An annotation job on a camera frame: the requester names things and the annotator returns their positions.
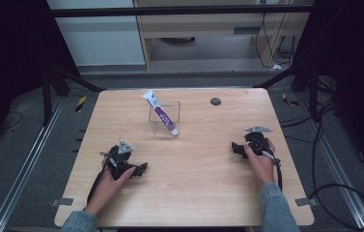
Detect aluminium floor rail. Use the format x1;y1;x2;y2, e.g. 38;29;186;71
0;96;67;232
297;91;364;232

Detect light wooden desk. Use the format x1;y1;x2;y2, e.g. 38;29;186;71
132;0;314;72

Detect white cabinet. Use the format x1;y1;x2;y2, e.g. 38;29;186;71
45;0;147;68

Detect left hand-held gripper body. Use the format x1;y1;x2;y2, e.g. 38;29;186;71
99;139;138;182

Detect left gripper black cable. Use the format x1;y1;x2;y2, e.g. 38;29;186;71
86;154;110;205

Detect person's right hand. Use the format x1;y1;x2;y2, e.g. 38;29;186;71
243;138;277;188

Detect black curtain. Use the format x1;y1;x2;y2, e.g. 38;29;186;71
294;0;364;182
0;0;82;162

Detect black hanging cables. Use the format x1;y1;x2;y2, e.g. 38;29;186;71
254;0;296;70

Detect thin black floor cable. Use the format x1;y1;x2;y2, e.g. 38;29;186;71
0;110;24;131

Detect black floor cable loop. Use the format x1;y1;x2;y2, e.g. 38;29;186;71
279;98;364;231

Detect black metal stand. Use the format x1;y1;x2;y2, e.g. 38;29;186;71
253;59;321;123
40;61;106;128

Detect yellow and black floor tape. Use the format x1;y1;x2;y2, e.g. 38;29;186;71
281;92;299;107
74;95;88;113

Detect grey tape strip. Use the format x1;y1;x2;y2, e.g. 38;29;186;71
294;196;318;208
51;197;74;208

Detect clear plastic container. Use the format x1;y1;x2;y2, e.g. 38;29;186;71
148;101;182;139

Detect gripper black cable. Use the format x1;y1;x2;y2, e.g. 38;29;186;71
86;154;110;205
261;150;284;191

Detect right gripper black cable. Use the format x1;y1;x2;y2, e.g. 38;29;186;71
261;150;284;191

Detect white and purple toothpaste tube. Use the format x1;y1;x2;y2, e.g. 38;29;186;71
141;89;180;136

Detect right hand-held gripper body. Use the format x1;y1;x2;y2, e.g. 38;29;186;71
242;126;276;158

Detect black horizontal metal bar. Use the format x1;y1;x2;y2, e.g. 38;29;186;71
21;5;317;18

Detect person's left hand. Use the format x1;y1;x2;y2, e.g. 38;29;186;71
83;159;136;217

